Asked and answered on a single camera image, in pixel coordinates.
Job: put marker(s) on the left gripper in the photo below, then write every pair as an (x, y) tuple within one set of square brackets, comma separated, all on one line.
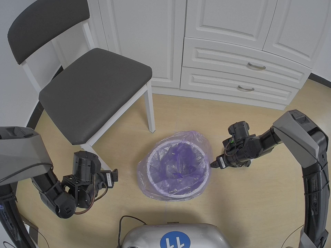
[(103, 183)]

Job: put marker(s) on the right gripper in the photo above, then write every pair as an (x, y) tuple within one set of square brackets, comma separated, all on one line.
[(240, 157)]

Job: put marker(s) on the purple plastic bag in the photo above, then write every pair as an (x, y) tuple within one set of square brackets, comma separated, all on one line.
[(178, 161)]

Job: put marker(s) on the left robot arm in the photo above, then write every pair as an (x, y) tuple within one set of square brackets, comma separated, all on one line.
[(23, 154)]

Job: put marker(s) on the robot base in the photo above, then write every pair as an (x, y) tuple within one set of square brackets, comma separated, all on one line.
[(144, 236)]

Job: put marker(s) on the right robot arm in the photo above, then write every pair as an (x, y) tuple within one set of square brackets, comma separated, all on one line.
[(292, 128)]

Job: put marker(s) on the white trash bin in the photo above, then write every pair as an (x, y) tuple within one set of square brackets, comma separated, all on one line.
[(149, 165)]

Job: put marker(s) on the dark grey white chair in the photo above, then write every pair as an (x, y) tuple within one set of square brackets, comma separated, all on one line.
[(98, 86)]

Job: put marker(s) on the white wardrobe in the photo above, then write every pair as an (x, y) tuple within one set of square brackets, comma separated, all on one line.
[(219, 61)]

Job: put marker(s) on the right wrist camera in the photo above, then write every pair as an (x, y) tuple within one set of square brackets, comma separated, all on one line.
[(231, 130)]

